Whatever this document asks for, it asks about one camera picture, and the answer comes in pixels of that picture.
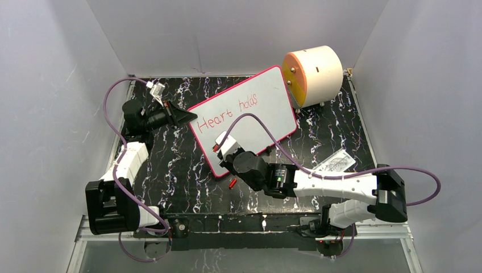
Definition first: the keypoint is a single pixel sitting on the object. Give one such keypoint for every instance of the white cylinder with orange face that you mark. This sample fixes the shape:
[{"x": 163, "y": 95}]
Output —
[{"x": 313, "y": 76}]

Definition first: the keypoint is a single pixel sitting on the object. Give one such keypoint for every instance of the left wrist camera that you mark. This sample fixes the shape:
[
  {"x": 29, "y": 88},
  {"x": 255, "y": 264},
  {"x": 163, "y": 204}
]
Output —
[{"x": 156, "y": 90}]

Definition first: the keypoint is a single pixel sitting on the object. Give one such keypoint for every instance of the white printed card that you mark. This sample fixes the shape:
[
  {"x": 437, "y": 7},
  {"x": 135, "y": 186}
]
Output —
[{"x": 339, "y": 161}]

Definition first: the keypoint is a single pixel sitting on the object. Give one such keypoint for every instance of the red marker cap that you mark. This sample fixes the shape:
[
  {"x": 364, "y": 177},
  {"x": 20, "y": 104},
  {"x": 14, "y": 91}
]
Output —
[{"x": 232, "y": 183}]

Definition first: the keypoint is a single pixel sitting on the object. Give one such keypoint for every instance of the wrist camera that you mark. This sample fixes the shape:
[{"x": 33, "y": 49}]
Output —
[
  {"x": 225, "y": 145},
  {"x": 156, "y": 90}
]

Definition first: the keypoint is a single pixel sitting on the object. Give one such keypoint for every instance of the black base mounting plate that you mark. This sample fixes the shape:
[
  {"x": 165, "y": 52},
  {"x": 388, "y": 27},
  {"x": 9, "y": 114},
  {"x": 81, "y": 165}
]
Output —
[{"x": 301, "y": 231}]

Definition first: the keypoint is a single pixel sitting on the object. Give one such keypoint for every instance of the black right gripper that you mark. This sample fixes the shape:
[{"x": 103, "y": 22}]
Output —
[{"x": 227, "y": 164}]

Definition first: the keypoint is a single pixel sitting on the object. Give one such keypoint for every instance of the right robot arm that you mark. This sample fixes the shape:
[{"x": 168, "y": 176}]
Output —
[{"x": 378, "y": 195}]

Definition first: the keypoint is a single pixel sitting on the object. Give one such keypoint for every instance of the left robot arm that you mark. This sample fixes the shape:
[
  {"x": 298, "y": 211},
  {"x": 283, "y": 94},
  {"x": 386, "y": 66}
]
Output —
[{"x": 111, "y": 204}]

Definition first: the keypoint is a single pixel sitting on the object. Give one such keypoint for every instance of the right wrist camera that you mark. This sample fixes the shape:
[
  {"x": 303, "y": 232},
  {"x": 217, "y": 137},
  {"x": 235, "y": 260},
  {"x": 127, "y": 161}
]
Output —
[{"x": 225, "y": 145}]

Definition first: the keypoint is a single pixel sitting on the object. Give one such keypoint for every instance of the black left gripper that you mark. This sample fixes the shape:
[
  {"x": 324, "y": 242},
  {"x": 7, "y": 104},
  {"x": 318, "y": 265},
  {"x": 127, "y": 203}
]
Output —
[{"x": 179, "y": 117}]

